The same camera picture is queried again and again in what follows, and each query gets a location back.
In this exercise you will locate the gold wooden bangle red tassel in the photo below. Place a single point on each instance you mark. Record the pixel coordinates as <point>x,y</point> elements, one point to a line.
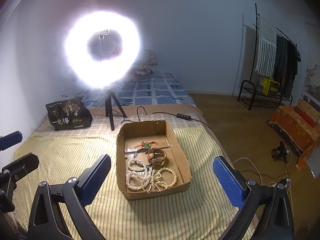
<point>156,156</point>

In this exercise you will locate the black object on floor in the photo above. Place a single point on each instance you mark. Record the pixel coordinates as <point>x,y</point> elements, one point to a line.
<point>280,153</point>

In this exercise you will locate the yellow box on rack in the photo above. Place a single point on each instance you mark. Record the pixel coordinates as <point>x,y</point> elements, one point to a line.
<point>270,87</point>

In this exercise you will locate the black snack bag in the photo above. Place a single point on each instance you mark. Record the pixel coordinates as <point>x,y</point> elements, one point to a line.
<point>69,114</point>

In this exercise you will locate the white striped hanging cloth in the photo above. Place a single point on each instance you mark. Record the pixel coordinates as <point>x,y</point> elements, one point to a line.
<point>267,46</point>

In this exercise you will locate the small cream bead bracelet cluster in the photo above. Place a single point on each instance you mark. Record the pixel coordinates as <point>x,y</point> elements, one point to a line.
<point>156,183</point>

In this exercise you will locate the bright ring light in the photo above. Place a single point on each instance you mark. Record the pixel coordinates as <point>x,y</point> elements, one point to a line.
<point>101,48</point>

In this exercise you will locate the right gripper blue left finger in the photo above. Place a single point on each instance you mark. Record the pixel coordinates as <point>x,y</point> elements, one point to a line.
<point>46,219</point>

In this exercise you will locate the orange covered box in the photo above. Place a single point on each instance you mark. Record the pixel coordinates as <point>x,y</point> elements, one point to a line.
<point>301,124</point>

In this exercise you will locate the yellow striped blanket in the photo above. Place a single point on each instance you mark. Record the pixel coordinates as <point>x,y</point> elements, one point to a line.
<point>201,212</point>

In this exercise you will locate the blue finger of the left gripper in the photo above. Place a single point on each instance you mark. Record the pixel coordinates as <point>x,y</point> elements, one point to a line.
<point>11,174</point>
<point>10,140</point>

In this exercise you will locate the white power strip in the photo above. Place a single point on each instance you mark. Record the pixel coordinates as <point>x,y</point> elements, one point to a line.
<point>285,181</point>

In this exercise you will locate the dark hanging clothes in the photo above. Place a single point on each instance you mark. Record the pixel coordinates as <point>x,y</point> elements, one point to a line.
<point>286,65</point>

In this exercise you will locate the black tripod stand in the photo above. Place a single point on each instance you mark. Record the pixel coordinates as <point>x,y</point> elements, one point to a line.
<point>109,96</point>

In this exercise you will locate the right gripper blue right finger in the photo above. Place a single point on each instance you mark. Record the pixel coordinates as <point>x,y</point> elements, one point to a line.
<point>276,221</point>

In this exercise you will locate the dark thin bangle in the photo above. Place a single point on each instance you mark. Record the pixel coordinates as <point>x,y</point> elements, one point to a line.
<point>141,158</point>

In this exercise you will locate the red cord green pendant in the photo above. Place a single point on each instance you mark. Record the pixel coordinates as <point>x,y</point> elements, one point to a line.
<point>145,145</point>

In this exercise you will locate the black clothes rack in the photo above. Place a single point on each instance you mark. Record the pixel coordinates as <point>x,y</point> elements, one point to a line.
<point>250,92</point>

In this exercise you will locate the brown cardboard box tray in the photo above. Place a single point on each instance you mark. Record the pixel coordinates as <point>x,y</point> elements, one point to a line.
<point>132,180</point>

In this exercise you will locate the wall landscape painting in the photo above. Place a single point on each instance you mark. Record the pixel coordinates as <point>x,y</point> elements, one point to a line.
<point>311,87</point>

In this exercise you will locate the blue patterned bedsheet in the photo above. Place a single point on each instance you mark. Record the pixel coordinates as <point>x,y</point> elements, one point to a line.
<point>161,88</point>

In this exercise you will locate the floral pillows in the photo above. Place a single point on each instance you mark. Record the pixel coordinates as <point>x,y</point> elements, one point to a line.
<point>144,66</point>

